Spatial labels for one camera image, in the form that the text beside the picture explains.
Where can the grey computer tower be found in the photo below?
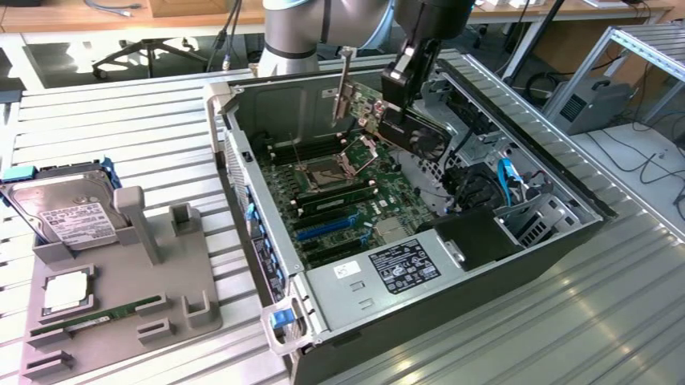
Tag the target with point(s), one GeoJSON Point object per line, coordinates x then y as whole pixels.
{"type": "Point", "coordinates": [594, 108]}

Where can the blue expansion slot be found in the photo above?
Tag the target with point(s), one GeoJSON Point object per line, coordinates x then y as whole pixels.
{"type": "Point", "coordinates": [325, 229]}

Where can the brown cardboard box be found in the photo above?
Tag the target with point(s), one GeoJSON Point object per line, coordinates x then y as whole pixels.
{"type": "Point", "coordinates": [181, 8]}

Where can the open black PC case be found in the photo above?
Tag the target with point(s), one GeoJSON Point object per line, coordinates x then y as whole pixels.
{"type": "Point", "coordinates": [427, 333]}

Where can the black expansion slot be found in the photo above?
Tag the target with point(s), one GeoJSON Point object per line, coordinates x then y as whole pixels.
{"type": "Point", "coordinates": [333, 246]}

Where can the black slanted pole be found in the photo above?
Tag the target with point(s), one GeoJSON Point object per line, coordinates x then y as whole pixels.
{"type": "Point", "coordinates": [535, 38]}

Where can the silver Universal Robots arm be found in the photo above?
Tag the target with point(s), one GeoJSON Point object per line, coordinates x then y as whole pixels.
{"type": "Point", "coordinates": [288, 40]}

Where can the black plastic shroud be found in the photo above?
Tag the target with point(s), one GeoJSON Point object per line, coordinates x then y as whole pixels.
{"type": "Point", "coordinates": [470, 240]}

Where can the grey parts rack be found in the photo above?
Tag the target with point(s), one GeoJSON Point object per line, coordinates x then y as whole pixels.
{"type": "Point", "coordinates": [106, 288]}

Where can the metal socket cover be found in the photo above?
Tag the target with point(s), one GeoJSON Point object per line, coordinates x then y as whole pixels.
{"type": "Point", "coordinates": [364, 141]}

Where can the blue card retention clip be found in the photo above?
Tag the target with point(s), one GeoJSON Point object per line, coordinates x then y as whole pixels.
{"type": "Point", "coordinates": [249, 212]}

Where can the wooden desk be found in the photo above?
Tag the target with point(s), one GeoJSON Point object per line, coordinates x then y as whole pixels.
{"type": "Point", "coordinates": [588, 10]}
{"type": "Point", "coordinates": [53, 20]}

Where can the silver drive cage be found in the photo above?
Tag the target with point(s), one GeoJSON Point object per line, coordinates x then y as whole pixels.
{"type": "Point", "coordinates": [470, 144]}

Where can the hard disk with blue carrier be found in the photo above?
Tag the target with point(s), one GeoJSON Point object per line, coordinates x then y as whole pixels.
{"type": "Point", "coordinates": [64, 208]}

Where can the silver CPU chip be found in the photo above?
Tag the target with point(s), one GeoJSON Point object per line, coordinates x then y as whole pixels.
{"type": "Point", "coordinates": [65, 290]}

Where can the labelled RAM stick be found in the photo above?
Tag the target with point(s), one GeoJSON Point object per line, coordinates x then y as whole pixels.
{"type": "Point", "coordinates": [325, 205]}

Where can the green RAM stick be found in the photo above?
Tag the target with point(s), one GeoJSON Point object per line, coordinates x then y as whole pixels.
{"type": "Point", "coordinates": [106, 314]}

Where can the green motherboard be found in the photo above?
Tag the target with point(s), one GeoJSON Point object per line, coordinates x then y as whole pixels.
{"type": "Point", "coordinates": [390, 192]}

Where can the blue case latch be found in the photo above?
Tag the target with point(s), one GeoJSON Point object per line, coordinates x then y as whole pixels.
{"type": "Point", "coordinates": [279, 319]}

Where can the grey power supply unit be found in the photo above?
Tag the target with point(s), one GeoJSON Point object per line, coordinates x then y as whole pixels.
{"type": "Point", "coordinates": [341, 297]}

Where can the Nvidia graphics card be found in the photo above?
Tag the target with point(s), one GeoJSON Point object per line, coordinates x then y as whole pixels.
{"type": "Point", "coordinates": [416, 136]}

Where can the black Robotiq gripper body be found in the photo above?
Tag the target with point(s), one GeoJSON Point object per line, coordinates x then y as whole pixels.
{"type": "Point", "coordinates": [432, 18]}

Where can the silver disk bay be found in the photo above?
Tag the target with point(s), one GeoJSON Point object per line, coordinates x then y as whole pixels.
{"type": "Point", "coordinates": [535, 226]}

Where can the thin locking lever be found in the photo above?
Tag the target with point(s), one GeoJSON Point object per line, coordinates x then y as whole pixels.
{"type": "Point", "coordinates": [295, 150]}

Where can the CPU socket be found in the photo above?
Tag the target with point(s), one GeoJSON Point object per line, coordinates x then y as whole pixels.
{"type": "Point", "coordinates": [323, 174]}

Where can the aluminium profile frame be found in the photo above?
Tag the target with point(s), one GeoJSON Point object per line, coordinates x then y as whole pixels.
{"type": "Point", "coordinates": [642, 44]}

